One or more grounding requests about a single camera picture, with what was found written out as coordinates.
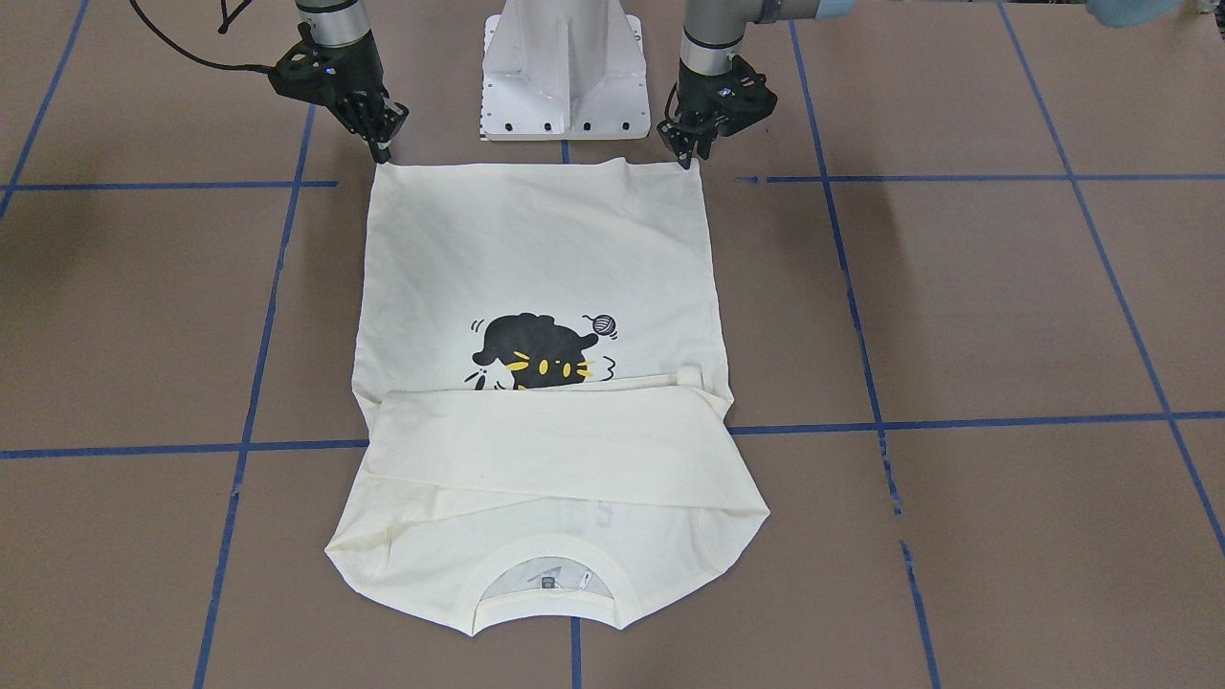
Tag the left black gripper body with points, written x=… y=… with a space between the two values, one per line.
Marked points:
x=700 y=86

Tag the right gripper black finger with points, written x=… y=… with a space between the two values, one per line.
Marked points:
x=380 y=152

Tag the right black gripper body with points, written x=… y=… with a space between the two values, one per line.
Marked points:
x=356 y=75

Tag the cream long-sleeve cat shirt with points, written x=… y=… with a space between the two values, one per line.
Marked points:
x=541 y=365

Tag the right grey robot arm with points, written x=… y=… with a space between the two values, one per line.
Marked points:
x=335 y=23

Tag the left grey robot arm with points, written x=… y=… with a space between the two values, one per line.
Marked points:
x=713 y=31

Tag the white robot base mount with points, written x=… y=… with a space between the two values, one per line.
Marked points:
x=563 y=70

